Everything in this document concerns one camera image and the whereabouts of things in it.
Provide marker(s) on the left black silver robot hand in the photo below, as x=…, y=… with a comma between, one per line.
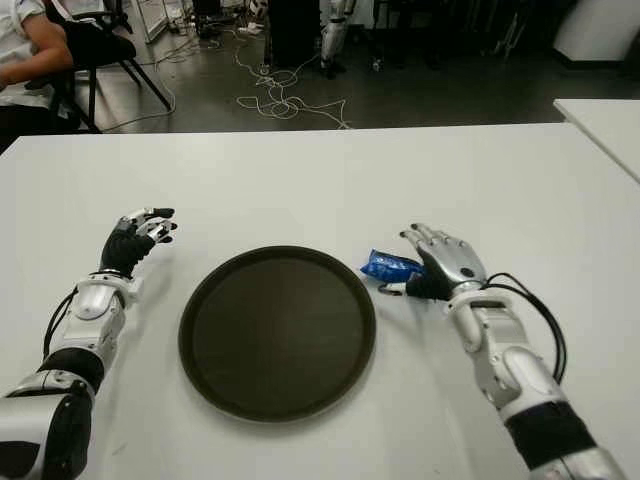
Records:
x=122, y=250

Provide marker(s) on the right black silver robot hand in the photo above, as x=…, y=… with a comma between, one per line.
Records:
x=457, y=262

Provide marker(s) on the blue Oreo cookie package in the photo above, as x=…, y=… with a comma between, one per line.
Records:
x=385, y=265

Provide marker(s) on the right silver black robot arm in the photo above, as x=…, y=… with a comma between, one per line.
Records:
x=520, y=370

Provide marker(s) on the left silver black robot arm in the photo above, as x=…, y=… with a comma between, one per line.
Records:
x=95, y=305

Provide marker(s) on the round dark brown tray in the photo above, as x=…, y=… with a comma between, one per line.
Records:
x=277, y=335

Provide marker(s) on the white side table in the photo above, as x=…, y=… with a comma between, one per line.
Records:
x=607, y=125

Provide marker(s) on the black office chair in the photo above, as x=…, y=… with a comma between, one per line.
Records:
x=100, y=40

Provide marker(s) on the white board panel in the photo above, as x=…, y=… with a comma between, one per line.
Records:
x=156, y=17

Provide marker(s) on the seated person in white shirt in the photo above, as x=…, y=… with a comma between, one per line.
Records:
x=20, y=35

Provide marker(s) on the white curved panel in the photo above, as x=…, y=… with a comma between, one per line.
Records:
x=600, y=30

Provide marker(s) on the black cabinet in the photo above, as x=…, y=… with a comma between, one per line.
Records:
x=295, y=30

